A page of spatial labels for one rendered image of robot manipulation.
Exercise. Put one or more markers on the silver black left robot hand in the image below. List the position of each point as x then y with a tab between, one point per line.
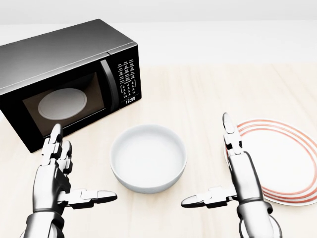
47	181

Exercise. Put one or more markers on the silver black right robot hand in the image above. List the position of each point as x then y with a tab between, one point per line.
244	176

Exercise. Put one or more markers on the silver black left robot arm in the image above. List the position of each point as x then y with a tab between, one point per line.
42	224

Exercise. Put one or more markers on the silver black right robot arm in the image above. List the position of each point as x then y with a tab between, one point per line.
257	219

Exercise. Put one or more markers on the white plate with red rings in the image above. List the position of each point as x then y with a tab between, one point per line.
280	161

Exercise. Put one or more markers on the white ceramic bowl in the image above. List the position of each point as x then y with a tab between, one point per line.
148	158

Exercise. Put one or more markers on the round glass microwave turntable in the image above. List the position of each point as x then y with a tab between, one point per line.
62	102

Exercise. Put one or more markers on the black microwave oven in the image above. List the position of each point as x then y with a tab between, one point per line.
62	81

